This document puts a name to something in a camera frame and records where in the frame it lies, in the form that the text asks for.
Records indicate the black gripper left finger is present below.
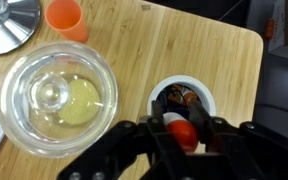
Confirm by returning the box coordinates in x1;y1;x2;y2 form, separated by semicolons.
57;99;192;180

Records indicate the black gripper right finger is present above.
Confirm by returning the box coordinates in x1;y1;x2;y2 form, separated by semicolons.
188;99;288;180

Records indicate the white salt cellar orange cap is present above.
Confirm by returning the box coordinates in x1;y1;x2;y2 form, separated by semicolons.
162;111;199;154

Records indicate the clear glass jar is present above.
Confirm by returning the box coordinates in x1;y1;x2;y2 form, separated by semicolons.
0;40;119;159

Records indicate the clear glass jar lid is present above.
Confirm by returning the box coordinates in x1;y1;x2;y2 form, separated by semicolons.
3;46;113;151

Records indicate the white cardboard carton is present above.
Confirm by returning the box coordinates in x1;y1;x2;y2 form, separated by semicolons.
268;0;288;63

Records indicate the small orange plastic cup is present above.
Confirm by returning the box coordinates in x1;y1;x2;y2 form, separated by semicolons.
44;0;90;44

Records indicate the round steel lid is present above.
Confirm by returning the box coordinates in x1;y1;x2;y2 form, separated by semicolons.
0;0;42;57

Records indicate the white cable grommet ring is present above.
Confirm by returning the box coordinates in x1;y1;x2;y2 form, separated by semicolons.
146;74;217;124

